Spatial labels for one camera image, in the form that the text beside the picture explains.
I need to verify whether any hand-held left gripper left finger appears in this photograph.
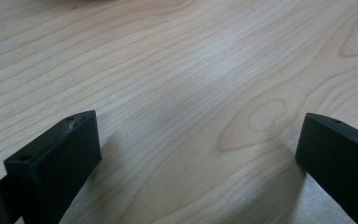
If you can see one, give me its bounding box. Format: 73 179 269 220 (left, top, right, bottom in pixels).
3 109 103 224

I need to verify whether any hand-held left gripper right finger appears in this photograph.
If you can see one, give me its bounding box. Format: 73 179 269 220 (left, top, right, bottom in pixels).
295 112 358 224

